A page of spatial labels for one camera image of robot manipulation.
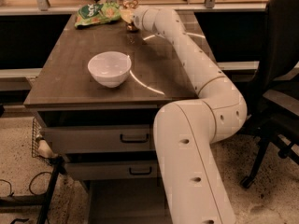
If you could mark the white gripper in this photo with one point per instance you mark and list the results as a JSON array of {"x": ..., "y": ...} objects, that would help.
[{"x": 137, "y": 18}]

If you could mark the orange soda can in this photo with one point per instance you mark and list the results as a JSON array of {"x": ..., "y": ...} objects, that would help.
[{"x": 130, "y": 4}]

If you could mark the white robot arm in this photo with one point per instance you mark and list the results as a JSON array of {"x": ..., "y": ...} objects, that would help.
[{"x": 184, "y": 130}]

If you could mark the green rice chip bag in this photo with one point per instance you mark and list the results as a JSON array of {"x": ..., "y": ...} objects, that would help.
[{"x": 94, "y": 14}]

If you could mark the white ceramic bowl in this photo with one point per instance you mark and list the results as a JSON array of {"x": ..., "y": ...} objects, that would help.
[{"x": 110, "y": 68}]

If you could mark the grey top drawer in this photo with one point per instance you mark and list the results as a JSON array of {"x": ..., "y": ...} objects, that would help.
[{"x": 95, "y": 139}]

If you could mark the grey drawer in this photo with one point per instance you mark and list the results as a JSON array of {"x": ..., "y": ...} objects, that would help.
[
  {"x": 127, "y": 201},
  {"x": 95, "y": 139},
  {"x": 109, "y": 170}
]

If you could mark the grey middle drawer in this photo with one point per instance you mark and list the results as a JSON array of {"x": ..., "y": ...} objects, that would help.
[{"x": 109, "y": 170}]

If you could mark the black stand leg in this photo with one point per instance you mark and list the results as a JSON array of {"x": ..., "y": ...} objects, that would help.
[{"x": 57, "y": 168}]

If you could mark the black office chair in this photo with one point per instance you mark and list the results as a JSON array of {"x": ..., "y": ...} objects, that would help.
[{"x": 274, "y": 104}]

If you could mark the grey bottom drawer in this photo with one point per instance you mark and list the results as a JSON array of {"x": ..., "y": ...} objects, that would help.
[{"x": 127, "y": 201}]

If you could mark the black top drawer handle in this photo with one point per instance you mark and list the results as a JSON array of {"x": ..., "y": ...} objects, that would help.
[{"x": 134, "y": 139}]

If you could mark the black drawer handle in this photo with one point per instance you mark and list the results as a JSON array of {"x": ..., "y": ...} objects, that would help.
[
  {"x": 133, "y": 171},
  {"x": 134, "y": 139}
]

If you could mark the black middle drawer handle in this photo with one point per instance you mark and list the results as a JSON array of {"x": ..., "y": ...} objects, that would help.
[{"x": 133, "y": 171}]

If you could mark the wire mesh basket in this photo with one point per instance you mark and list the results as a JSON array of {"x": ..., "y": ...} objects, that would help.
[{"x": 40, "y": 148}]

